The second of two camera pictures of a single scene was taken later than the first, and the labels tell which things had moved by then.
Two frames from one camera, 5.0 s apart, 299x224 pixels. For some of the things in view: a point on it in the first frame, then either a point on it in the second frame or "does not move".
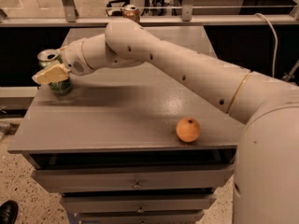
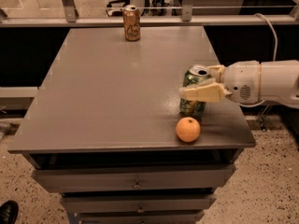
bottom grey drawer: [192, 217] does not move
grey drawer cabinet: [129, 145] does not move
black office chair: [116, 7] does not move
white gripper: [73, 56] to [241, 82]
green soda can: [47, 58] to [193, 107]
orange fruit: [188, 129] does not move
